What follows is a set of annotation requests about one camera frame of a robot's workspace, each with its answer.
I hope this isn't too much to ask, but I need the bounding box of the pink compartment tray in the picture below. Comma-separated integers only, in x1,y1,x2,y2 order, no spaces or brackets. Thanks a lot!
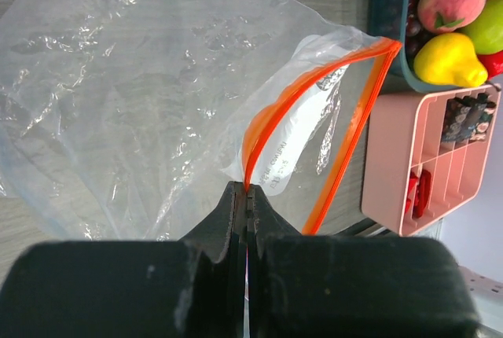
361,85,501,236

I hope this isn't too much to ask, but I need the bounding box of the red toy bell pepper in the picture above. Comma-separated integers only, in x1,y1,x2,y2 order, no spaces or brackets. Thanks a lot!
478,50,503,80

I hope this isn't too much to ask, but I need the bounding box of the red toy chili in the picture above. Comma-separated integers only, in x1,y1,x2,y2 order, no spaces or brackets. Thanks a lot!
405,170,432,219

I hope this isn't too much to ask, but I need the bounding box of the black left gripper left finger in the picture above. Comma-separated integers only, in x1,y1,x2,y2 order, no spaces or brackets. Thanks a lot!
1,182,246,337

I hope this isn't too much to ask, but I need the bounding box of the dark sushi roll middle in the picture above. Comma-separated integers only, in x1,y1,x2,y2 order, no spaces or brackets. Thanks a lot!
468,93,497,141

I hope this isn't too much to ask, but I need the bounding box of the green toy apple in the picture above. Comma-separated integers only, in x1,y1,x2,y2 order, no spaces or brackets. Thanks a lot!
460,0,503,55

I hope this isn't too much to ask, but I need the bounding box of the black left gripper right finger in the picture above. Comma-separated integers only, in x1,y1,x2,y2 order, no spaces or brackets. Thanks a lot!
247,186,480,337

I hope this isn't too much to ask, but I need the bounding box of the clear orange zip bag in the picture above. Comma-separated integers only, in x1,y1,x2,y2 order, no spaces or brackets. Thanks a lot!
1,0,401,240

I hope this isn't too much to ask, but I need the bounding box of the teal fruit basket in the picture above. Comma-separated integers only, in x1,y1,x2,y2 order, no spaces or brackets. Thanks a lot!
368,0,455,94

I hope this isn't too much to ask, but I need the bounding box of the pink toy peach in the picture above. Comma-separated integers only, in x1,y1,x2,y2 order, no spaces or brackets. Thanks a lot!
417,0,486,35

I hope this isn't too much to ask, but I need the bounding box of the yellow toy pear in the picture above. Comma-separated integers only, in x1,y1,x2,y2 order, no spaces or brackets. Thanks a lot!
413,32,488,88

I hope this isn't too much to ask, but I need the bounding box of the dark purple grape bunch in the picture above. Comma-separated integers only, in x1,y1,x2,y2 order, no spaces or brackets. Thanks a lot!
405,0,433,66

